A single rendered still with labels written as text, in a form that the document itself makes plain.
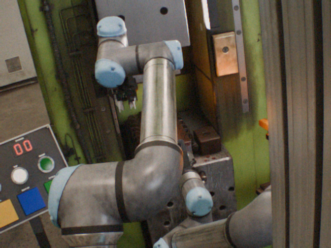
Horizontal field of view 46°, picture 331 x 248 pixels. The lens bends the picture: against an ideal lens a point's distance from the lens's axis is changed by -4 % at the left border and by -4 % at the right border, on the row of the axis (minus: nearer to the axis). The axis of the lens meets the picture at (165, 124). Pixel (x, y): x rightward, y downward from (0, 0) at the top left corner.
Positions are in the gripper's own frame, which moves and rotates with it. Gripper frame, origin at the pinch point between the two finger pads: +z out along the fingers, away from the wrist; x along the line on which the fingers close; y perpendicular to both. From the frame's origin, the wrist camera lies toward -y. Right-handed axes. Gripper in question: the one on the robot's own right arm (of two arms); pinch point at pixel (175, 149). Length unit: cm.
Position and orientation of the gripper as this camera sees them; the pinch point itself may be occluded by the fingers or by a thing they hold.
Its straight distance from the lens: 149.7
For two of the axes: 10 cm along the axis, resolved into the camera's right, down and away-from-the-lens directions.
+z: -1.8, -3.7, 9.1
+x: 9.7, -2.3, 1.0
